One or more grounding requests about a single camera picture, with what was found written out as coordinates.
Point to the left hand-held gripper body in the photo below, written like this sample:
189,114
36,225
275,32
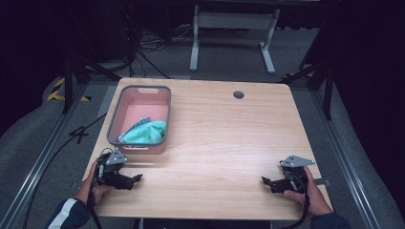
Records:
111,173

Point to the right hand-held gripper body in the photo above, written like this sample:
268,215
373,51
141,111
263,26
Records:
294,178

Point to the person's left hand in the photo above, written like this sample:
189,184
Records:
95,191

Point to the person's right hand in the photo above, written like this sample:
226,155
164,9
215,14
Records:
313,198

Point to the grey tape strip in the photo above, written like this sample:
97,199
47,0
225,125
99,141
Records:
322,182

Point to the mint green cloth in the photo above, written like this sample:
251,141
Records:
148,133

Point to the blue white striped cloth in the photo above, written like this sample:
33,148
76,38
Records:
138,123

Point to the pink basket with grey rim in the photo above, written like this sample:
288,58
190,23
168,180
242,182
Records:
127,105

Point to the black metal stand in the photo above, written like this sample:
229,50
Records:
328,92
68,82

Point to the yellow black floor tape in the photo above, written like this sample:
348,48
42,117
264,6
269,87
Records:
54,94

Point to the grey metal floor rail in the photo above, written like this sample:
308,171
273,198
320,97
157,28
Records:
35,171
347,165

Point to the grey metal desk frame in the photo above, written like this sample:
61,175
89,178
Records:
235,20

